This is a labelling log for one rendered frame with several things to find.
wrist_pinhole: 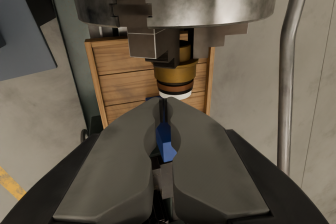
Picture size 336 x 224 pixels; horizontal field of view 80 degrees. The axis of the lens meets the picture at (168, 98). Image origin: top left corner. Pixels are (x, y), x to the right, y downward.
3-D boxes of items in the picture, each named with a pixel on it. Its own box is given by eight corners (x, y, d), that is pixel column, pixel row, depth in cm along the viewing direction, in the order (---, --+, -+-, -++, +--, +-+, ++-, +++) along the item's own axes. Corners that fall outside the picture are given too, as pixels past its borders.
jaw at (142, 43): (153, -6, 32) (111, -2, 23) (183, -6, 31) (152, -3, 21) (156, 61, 38) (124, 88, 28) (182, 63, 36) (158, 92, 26)
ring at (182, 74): (155, 52, 33) (158, 101, 37) (207, 46, 35) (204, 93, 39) (145, 40, 41) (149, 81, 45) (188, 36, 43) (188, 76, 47)
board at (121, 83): (85, 38, 53) (84, 42, 50) (210, 28, 61) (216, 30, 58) (105, 130, 68) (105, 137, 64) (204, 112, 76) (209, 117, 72)
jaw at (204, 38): (195, -7, 32) (263, -10, 34) (187, -7, 37) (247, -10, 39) (193, 60, 38) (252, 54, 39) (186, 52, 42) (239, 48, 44)
